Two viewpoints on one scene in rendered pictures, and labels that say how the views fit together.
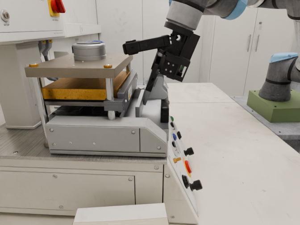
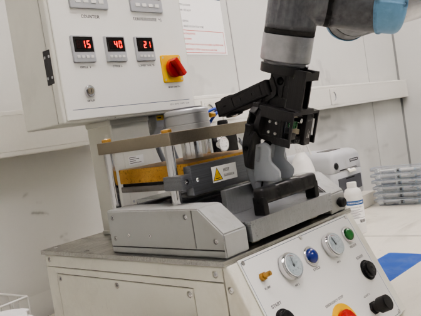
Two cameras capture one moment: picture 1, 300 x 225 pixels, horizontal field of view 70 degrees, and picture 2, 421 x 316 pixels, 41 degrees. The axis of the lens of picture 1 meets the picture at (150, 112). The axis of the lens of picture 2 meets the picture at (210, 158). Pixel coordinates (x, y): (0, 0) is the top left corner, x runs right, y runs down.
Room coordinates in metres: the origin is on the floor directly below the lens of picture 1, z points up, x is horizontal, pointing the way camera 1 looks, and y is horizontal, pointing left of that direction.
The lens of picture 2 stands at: (-0.20, -0.51, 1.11)
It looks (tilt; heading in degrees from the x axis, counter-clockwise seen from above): 3 degrees down; 40
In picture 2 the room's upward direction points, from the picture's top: 9 degrees counter-clockwise
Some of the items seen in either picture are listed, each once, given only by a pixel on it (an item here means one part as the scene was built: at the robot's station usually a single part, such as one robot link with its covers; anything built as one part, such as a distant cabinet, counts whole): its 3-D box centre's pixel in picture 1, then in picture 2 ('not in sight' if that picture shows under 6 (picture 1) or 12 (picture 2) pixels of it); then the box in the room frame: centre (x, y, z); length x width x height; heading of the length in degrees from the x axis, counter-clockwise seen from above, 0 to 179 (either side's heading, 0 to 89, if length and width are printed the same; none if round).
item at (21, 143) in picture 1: (85, 123); (191, 231); (0.55, 0.18, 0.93); 0.46 x 0.35 x 0.01; 87
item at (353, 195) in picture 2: not in sight; (354, 207); (1.27, 0.21, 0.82); 0.05 x 0.05 x 0.14
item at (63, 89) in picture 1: (93, 74); (196, 153); (0.56, 0.15, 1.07); 0.22 x 0.17 x 0.10; 177
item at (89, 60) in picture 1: (82, 67); (186, 144); (0.57, 0.18, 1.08); 0.31 x 0.24 x 0.13; 177
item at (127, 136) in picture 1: (108, 135); (172, 229); (0.41, 0.09, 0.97); 0.25 x 0.05 x 0.07; 87
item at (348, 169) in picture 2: not in sight; (321, 174); (1.60, 0.48, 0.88); 0.25 x 0.20 x 0.17; 86
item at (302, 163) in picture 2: not in sight; (303, 170); (1.44, 0.45, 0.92); 0.09 x 0.08 x 0.25; 120
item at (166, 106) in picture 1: (164, 104); (287, 192); (0.54, -0.04, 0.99); 0.15 x 0.02 x 0.04; 177
